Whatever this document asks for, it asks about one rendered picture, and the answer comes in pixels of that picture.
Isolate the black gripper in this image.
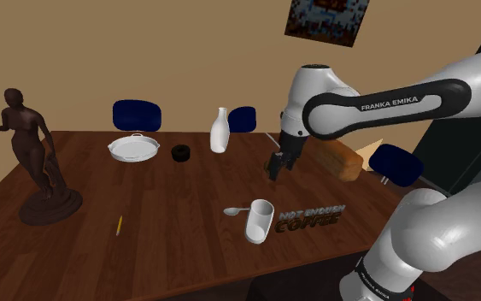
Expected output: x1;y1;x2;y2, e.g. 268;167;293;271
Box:
266;129;308;181

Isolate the brown bread loaf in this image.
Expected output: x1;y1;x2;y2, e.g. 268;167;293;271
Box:
314;139;365;183

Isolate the narrow dark blue chair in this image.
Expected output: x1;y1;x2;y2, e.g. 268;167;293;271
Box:
227;105;258;134

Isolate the white cup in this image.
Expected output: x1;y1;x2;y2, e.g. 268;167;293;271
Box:
244;198;276;245

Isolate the brown lettering figure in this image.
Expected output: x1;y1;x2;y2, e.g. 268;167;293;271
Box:
274;204;347;234

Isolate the silver spoon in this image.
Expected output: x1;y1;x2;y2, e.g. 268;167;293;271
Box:
222;206;251;217

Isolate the white bottle vase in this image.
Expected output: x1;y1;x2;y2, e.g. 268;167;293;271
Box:
209;107;231;155

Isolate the brown wooden table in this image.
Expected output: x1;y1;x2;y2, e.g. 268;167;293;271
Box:
0;130;432;301

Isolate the dark blue chair with legs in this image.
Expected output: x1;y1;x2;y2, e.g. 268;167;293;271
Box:
367;143;425;188

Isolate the dark robot stand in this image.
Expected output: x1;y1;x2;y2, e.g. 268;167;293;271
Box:
248;249;454;301

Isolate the wide dark blue chair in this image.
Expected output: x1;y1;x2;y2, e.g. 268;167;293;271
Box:
112;98;163;133

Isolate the black cabinet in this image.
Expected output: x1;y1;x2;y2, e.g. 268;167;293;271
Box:
411;15;481;197

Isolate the dark brown human statue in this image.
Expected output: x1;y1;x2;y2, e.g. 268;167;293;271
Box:
0;87;84;227

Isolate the black ring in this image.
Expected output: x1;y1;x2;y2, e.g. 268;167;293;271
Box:
170;144;191;163

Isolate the white round tray with handles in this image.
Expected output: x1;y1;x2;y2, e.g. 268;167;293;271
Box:
107;133;161;163

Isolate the pixelated wall picture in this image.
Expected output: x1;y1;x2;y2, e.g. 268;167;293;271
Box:
284;0;371;49

